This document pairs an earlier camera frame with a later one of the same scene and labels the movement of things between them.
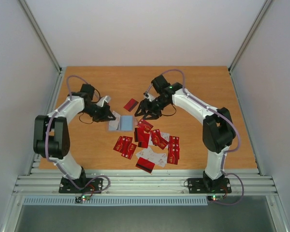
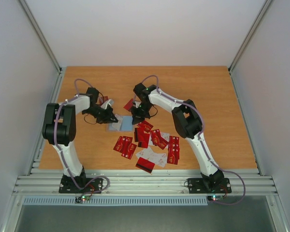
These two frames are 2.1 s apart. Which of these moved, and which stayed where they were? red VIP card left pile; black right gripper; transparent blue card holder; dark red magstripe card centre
Moved: black right gripper
Stayed: dark red magstripe card centre; transparent blue card holder; red VIP card left pile
